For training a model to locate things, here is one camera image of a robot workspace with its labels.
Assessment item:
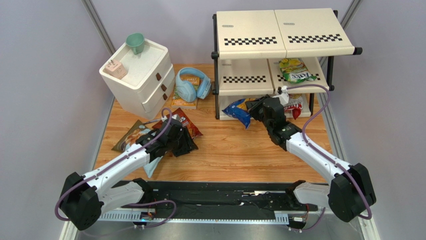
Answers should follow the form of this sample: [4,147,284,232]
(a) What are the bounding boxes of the blue Doritos chips bag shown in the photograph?
[222,98,256,130]

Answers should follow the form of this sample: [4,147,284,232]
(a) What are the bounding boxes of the red Doritos chips bag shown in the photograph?
[172,108,203,139]

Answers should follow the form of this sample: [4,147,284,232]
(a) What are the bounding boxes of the white red Chuba chips bag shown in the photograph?
[284,94,304,120]

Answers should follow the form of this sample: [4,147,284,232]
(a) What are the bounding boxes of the green Foxs snack bag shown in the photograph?
[279,58,317,84]

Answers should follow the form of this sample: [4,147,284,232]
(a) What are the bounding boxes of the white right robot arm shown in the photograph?
[245,95,377,223]

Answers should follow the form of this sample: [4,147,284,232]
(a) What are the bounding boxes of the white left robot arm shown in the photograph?
[56,118,198,231]

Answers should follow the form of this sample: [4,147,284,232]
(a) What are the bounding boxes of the cream three-tier shelf rack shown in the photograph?
[211,8,363,121]

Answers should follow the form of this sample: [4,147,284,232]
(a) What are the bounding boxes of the purple pen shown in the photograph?
[143,118,162,125]

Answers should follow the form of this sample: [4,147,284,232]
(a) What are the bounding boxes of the brown snack bag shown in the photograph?
[111,120,151,153]

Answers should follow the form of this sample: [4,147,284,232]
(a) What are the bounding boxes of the light blue snack bag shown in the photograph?
[143,157,163,179]

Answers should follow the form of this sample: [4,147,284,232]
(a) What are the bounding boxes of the orange green book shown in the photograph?
[171,74,201,109]

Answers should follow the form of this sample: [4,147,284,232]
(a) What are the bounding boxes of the light blue headphones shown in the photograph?
[175,67,212,103]

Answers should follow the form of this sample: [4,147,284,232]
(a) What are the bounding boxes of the white three-drawer cabinet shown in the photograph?
[99,39,175,120]

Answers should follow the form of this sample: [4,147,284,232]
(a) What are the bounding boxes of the pink power adapter cube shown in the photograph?
[103,59,128,80]

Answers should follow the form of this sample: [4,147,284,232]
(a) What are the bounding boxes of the green plastic cup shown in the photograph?
[125,32,145,55]

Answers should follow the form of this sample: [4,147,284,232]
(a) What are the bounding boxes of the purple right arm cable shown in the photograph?
[278,83,374,232]

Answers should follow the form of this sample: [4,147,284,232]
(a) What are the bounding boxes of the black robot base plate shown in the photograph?
[115,181,323,221]

